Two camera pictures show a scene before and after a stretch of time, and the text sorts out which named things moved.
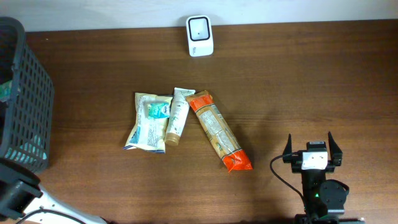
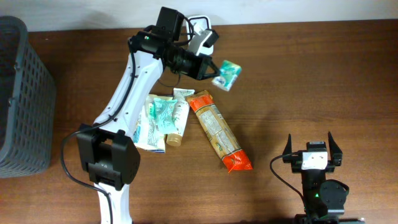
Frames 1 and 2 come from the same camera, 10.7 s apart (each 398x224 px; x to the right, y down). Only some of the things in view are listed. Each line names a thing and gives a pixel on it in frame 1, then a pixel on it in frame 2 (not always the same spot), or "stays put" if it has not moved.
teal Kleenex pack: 32,150 -> 229,72
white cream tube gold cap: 181,98 stays put
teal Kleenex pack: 5,91 -> 164,114
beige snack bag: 152,114 stays put
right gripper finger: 336,152 stays put
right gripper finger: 288,149 stays put
